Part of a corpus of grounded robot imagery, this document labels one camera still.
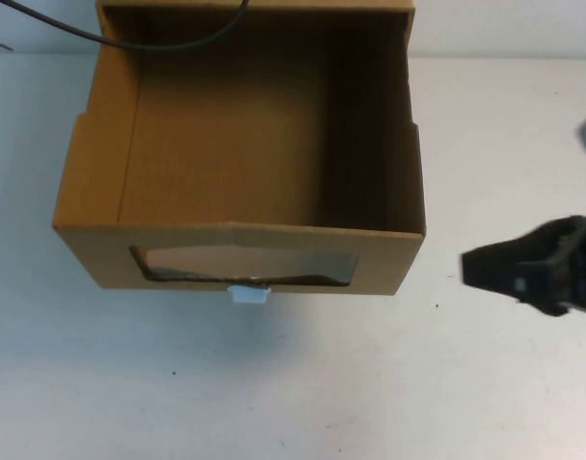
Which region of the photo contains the white plastic drawer handle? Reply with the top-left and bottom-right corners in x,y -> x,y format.
229,283 -> 271,305

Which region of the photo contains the cardboard drawer with window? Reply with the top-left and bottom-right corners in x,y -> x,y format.
51,5 -> 427,297

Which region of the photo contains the black cable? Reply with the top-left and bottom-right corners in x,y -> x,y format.
0,0 -> 250,50

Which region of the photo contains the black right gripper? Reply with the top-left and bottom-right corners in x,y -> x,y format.
461,191 -> 586,318

